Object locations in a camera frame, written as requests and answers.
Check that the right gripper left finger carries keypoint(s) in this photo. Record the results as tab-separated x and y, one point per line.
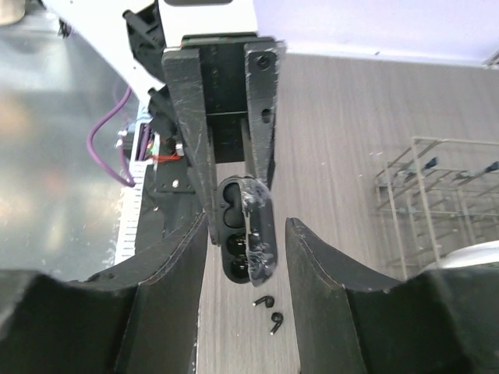
139	316

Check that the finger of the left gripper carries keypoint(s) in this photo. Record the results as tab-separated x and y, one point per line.
262	64
185	86

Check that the black stem earbud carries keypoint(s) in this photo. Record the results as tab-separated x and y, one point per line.
277	318
267	300

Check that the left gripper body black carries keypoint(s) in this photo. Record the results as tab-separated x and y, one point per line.
224	88

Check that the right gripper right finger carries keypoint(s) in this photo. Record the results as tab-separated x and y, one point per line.
352	319

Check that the grey wire dish rack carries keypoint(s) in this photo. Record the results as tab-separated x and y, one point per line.
437	196

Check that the white slotted cable duct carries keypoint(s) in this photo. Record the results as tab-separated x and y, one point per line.
130	214

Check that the black oblong charging case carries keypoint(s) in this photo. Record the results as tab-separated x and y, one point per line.
246	230

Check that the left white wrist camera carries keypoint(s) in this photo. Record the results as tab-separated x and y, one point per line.
181	19

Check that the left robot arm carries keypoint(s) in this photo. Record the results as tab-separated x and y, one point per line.
130	38

